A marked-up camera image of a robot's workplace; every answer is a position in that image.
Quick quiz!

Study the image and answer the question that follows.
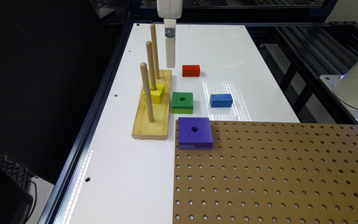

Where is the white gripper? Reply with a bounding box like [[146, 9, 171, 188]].
[[157, 0, 183, 68]]

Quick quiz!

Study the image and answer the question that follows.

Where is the red rectangular block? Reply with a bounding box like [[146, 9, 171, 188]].
[[182, 65, 201, 77]]

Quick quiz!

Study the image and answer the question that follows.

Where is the yellow block on peg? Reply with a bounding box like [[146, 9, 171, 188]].
[[150, 84, 165, 104]]

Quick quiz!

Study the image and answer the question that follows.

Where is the green square block with hole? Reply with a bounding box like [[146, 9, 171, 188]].
[[172, 92, 193, 114]]

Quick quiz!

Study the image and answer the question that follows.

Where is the blue rectangular block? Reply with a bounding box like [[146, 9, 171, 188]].
[[209, 94, 233, 108]]

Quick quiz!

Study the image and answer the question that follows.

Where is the purple square block with hole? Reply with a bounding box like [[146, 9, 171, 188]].
[[178, 117, 213, 150]]

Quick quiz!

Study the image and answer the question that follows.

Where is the rear wooden peg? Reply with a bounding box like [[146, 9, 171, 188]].
[[150, 24, 160, 80]]

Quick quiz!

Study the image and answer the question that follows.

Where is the wooden peg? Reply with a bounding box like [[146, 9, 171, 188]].
[[140, 62, 154, 123], [150, 24, 160, 80], [146, 41, 157, 91]]

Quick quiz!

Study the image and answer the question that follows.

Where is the middle wooden peg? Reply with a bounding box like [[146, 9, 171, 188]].
[[146, 41, 157, 91]]

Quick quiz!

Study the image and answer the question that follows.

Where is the front wooden peg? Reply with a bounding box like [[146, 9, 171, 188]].
[[140, 62, 154, 123]]

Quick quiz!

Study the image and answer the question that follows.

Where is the wooden peg base board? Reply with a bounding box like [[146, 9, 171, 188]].
[[132, 70, 172, 140]]

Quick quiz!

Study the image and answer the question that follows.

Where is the brown perforated pegboard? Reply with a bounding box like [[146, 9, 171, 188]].
[[173, 121, 358, 223]]

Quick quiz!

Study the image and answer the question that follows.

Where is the black keyboard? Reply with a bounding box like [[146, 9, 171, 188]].
[[0, 156, 29, 190]]

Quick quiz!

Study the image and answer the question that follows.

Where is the black monitor corner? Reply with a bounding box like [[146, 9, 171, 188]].
[[0, 170, 33, 224]]

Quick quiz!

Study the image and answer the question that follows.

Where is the black aluminium frame rack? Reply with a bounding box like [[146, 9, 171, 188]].
[[241, 0, 358, 124]]

